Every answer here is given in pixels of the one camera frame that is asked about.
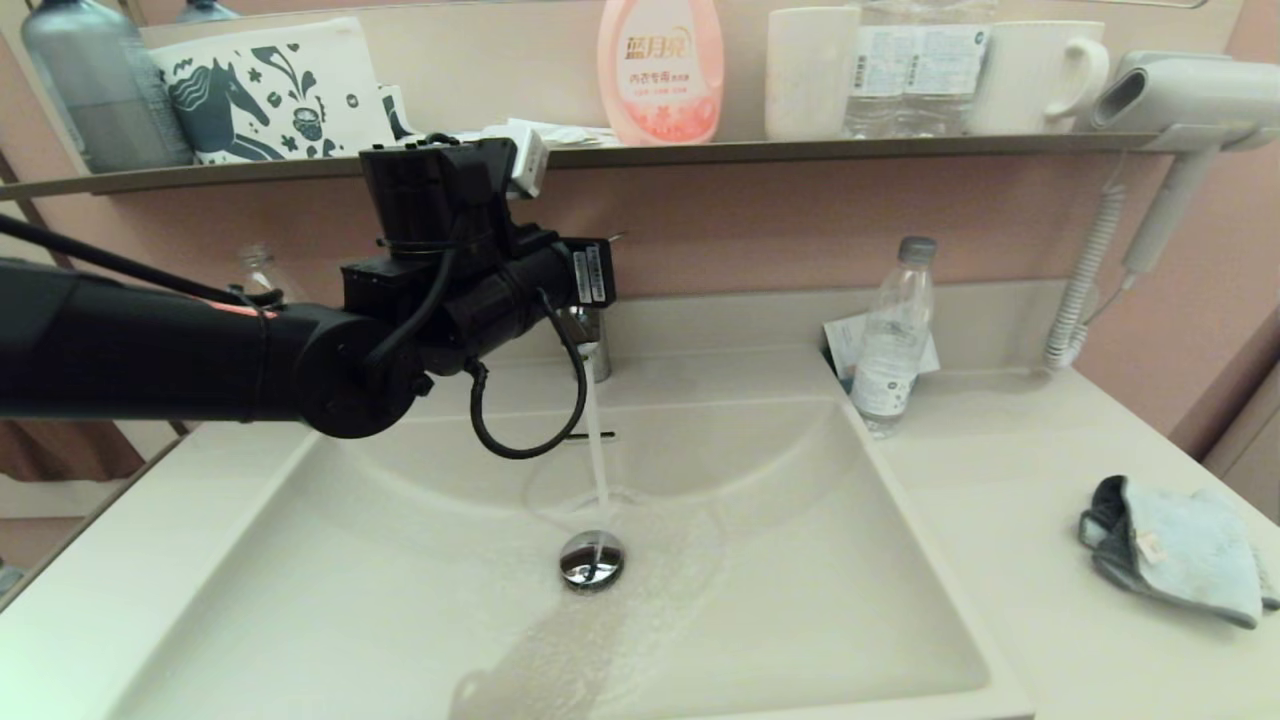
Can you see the small printed white item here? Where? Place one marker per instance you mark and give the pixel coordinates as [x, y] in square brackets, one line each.
[398, 112]

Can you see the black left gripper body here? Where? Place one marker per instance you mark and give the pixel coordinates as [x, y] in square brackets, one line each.
[530, 300]

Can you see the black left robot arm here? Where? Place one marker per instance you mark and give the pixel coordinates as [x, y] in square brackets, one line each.
[150, 350]

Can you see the chrome drain stopper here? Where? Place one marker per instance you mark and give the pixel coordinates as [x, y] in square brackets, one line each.
[592, 562]

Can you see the beige sink basin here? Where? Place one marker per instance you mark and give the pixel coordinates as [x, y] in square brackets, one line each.
[800, 600]

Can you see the grey hair dryer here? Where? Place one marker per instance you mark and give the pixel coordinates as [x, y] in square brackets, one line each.
[1190, 95]

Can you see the grey translucent bottle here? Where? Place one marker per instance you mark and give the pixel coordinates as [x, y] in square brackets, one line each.
[100, 90]

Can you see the white horse print pouch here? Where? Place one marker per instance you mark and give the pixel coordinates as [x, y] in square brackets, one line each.
[270, 95]

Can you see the pink detergent bottle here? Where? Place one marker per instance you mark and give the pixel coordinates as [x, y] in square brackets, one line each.
[660, 80]

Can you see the grey wall shelf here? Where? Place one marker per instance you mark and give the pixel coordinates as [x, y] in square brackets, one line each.
[800, 150]

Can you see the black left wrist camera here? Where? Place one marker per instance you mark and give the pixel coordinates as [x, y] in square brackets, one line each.
[430, 190]

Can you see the clear bottle with grey cap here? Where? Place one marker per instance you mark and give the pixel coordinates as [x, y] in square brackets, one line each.
[893, 340]

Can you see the grey fluffy cleaning cloth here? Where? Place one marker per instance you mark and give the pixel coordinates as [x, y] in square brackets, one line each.
[1180, 550]

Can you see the chrome faucet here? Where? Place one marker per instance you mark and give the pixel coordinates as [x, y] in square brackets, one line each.
[590, 350]

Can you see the clear bottle without cap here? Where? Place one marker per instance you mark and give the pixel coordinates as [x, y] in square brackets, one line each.
[260, 275]

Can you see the paper packet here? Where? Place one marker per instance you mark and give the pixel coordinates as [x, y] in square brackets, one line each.
[843, 340]

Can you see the white paper sachets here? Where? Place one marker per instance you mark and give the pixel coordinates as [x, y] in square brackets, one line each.
[575, 133]

